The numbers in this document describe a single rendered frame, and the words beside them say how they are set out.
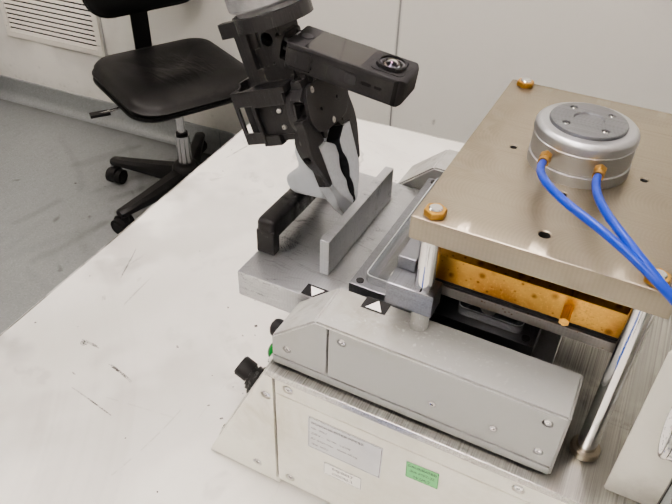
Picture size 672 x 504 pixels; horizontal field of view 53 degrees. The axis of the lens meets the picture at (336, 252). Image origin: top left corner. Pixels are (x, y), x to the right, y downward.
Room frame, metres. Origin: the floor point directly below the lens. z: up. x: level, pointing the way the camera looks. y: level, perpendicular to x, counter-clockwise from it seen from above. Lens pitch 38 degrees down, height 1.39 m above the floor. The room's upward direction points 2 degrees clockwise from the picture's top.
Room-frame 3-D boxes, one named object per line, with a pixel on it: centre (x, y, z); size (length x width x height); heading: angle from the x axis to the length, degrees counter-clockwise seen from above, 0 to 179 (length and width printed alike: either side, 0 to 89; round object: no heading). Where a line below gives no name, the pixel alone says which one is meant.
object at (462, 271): (0.47, -0.19, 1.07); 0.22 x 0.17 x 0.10; 154
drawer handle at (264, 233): (0.59, 0.04, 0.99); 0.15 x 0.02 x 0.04; 154
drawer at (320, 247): (0.53, -0.09, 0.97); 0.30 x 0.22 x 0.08; 64
